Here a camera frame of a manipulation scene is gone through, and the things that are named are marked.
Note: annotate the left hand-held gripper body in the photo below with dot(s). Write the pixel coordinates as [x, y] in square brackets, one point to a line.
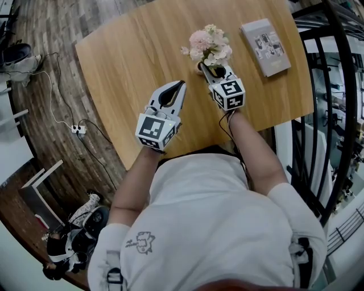
[155, 129]

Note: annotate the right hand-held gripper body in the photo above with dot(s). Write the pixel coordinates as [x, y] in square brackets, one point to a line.
[229, 93]

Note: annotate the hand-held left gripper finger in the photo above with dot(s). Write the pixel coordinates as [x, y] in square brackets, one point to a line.
[156, 96]
[179, 100]

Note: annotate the white vase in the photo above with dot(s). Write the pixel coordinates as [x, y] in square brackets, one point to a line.
[198, 69]

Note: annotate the pink flowers bouquet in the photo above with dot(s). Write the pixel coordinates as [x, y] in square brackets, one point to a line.
[209, 45]

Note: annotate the person's right forearm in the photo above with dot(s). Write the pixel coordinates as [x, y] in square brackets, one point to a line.
[257, 153]

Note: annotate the person's left forearm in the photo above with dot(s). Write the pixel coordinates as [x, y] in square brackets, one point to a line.
[133, 182]

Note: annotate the grey book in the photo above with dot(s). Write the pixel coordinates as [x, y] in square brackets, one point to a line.
[266, 47]

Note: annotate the white power strip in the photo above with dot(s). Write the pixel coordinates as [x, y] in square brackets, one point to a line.
[78, 129]

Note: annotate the person's white shirt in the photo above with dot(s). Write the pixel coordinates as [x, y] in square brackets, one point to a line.
[210, 227]

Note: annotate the black metal railing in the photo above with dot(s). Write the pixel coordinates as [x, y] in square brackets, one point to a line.
[342, 93]

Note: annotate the white frame furniture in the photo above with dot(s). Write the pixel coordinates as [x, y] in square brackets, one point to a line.
[42, 187]

